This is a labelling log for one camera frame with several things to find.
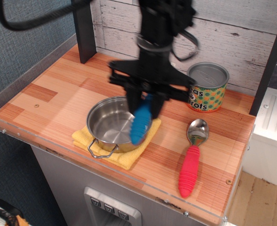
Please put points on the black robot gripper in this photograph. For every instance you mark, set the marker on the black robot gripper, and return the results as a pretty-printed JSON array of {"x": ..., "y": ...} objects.
[{"x": 151, "y": 73}]

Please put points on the blue handled fork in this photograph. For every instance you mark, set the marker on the blue handled fork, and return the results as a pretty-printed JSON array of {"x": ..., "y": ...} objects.
[{"x": 142, "y": 120}]

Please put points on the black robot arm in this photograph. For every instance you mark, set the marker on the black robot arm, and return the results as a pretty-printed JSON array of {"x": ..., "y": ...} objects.
[{"x": 163, "y": 20}]

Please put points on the peas and carrots can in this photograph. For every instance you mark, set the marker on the peas and carrots can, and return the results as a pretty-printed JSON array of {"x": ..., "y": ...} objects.
[{"x": 207, "y": 94}]

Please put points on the yellow cloth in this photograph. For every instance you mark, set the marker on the yellow cloth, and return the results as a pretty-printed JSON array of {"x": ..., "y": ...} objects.
[{"x": 82, "y": 139}]

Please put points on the clear acrylic guard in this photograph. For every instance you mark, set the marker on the clear acrylic guard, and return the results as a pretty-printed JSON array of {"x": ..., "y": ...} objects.
[{"x": 55, "y": 104}]

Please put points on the grey toy dispenser panel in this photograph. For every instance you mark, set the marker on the grey toy dispenser panel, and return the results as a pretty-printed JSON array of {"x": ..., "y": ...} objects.
[{"x": 107, "y": 211}]

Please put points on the white toy sink unit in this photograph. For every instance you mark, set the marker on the white toy sink unit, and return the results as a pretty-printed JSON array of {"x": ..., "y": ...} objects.
[{"x": 260, "y": 159}]

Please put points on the black orange object corner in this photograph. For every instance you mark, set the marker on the black orange object corner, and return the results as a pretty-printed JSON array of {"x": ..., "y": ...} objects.
[{"x": 11, "y": 216}]

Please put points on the red handled spoon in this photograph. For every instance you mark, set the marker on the red handled spoon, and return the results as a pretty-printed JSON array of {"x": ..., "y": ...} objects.
[{"x": 198, "y": 132}]

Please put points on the dark grey left post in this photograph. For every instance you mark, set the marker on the dark grey left post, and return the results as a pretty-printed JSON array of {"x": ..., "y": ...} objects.
[{"x": 85, "y": 33}]

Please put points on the dark grey post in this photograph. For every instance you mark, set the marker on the dark grey post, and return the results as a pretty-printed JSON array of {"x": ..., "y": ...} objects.
[
  {"x": 265, "y": 79},
  {"x": 85, "y": 33}
]

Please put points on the dark grey right post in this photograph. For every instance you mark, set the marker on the dark grey right post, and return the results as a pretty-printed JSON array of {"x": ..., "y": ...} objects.
[{"x": 265, "y": 79}]

